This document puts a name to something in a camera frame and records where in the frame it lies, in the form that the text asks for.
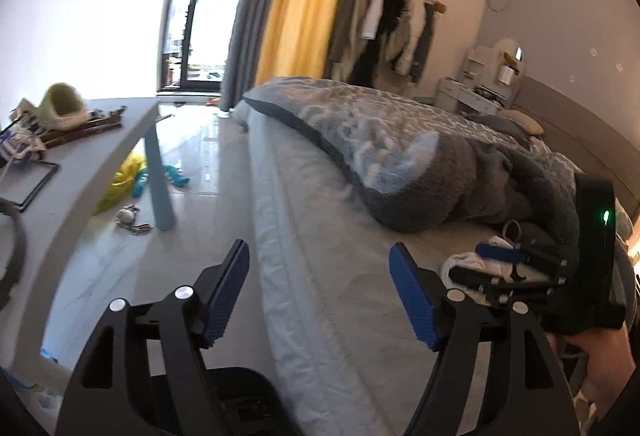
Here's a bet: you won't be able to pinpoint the dark wooden sticks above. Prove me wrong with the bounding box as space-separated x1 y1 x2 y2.
42 105 125 150

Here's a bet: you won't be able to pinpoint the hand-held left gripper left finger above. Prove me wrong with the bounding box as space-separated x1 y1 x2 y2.
54 239 250 436

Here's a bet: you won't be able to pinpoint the yellow plastic bag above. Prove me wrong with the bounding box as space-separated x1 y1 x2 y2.
94 149 149 216

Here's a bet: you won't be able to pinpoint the person's right hand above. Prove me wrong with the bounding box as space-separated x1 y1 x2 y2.
547 323 634 423

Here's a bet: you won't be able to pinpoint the grey fleece blanket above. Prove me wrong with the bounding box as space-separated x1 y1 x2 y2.
345 131 598 267

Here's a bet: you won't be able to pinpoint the light blue side table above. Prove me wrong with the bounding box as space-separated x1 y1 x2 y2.
0 96 177 369

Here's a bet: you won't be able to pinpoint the teal toy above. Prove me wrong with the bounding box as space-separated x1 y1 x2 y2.
131 163 191 198

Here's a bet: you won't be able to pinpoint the yellow curtain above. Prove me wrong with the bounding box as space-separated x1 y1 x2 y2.
254 0 364 90

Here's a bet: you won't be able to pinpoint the grey padded headboard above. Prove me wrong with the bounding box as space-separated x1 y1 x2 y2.
514 75 640 223

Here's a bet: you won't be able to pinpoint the clothes rack with clothes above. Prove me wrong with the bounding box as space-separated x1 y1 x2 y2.
345 0 437 88

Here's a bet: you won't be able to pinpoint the white vanity dresser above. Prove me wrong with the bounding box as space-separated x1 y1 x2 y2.
434 45 527 115

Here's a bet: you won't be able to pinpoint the grey pillow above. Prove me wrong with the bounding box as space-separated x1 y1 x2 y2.
469 113 527 138

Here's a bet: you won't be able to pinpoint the blue patterned duvet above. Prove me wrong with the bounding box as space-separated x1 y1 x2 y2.
242 77 601 237

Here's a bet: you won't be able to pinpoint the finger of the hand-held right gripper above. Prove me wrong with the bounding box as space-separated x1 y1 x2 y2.
448 266 570 308
475 239 569 268

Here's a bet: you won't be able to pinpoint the glass balcony door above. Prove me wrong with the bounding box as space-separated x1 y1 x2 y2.
156 0 272 96

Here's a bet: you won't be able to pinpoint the white cloth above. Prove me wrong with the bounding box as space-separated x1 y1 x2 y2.
440 236 517 291

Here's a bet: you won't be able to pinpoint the beige pillow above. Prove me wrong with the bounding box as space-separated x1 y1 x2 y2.
499 109 545 136

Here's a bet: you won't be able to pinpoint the bed with white sheet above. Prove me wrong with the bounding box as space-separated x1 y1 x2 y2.
234 75 640 436

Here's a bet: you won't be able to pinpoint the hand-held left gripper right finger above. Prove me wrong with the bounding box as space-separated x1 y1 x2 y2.
389 243 581 436

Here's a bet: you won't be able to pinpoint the small grey floor toy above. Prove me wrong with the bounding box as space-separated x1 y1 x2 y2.
115 204 152 235

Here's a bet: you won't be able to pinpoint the black picture frame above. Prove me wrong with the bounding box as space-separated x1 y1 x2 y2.
0 159 61 213

